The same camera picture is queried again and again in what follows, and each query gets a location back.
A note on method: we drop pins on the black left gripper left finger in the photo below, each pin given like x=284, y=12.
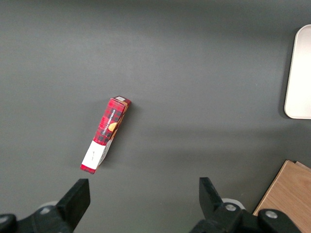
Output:
x=73, y=201

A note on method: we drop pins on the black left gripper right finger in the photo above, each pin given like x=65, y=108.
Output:
x=213, y=208

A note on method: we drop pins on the wooden drawer cabinet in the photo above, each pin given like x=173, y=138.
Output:
x=289, y=191

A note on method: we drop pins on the red plaid shortbread box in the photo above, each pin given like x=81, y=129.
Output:
x=108, y=128

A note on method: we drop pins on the beige plastic tray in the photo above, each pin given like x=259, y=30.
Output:
x=301, y=77

